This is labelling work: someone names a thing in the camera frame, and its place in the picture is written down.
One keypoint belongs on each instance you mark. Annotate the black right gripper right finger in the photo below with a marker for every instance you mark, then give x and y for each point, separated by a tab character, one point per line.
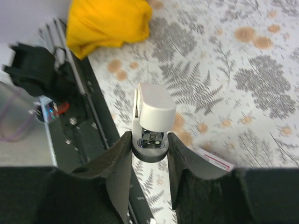
202	193

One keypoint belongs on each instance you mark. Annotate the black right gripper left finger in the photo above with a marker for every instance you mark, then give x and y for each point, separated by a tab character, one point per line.
95	193

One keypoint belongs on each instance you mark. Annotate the red white staple box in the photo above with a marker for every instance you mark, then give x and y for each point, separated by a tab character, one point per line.
215	160

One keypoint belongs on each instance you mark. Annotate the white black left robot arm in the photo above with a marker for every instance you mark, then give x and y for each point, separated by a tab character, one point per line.
33	69

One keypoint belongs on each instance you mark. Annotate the floral table mat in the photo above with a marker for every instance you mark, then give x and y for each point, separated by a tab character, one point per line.
231	67

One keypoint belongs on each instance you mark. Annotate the yellow cloth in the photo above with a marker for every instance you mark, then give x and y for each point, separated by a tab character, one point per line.
106	23

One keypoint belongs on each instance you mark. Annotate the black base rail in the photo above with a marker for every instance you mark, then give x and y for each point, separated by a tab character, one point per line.
88	130

